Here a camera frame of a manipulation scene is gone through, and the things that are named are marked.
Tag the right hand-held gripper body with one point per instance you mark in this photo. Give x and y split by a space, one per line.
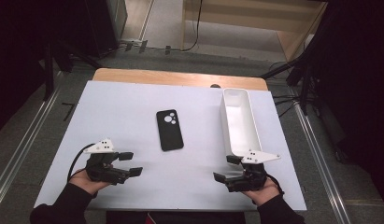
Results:
248 179

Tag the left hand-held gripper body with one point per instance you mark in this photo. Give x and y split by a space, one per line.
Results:
101 171

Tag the white rectangular plastic bin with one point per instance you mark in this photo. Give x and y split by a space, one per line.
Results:
241 124

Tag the black phone case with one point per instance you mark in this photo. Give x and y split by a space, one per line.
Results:
171 137

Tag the person's right hand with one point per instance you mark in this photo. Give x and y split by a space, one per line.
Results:
263 194

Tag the person's left hand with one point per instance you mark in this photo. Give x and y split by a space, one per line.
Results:
83 183

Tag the white board table cover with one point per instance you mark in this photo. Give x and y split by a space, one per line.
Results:
118 109

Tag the black tripod stand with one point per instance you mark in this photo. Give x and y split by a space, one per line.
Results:
305 81

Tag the black metal stand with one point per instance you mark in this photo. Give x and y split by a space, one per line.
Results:
49 74

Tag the black cabinet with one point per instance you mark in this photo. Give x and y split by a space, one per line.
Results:
102 25

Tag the black curtain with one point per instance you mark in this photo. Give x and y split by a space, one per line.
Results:
361 93
18 62

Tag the light wooden shelf unit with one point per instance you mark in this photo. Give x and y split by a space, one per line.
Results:
242 15

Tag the metal floor rail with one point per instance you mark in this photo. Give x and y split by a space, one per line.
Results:
21 149
320 161

